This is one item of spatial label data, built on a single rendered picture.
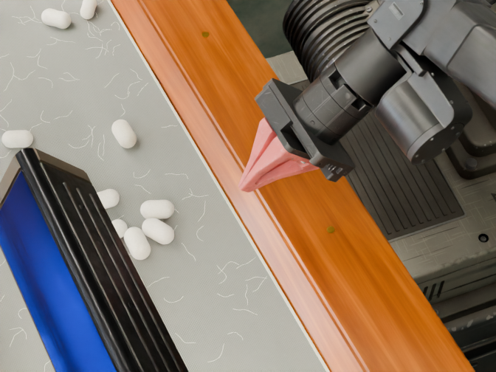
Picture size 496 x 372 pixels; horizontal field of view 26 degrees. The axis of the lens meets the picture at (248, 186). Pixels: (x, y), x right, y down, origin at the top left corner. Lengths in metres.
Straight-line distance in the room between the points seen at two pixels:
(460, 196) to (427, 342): 0.47
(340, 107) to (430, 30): 0.11
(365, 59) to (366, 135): 0.59
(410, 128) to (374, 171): 0.57
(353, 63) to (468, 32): 0.12
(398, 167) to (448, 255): 0.15
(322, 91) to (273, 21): 1.34
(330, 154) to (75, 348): 0.37
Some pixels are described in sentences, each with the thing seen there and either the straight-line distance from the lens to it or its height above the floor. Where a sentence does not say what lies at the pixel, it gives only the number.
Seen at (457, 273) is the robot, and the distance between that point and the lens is 1.50.
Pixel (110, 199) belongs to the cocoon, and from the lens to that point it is 1.16.
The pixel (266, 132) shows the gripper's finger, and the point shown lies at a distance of 1.01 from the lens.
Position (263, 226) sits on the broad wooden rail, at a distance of 1.14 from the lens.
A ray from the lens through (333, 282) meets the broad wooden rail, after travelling 1.10.
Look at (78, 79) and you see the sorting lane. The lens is 1.29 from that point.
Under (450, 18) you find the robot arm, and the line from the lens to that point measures 0.93.
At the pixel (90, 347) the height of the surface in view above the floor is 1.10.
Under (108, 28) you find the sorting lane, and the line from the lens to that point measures 1.34.
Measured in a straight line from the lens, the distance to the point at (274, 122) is 1.01.
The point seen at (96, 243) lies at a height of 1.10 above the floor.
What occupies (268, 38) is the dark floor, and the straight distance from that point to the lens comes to 2.30.
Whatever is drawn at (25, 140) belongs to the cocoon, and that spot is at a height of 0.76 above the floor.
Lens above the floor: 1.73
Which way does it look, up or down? 57 degrees down
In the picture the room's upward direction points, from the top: straight up
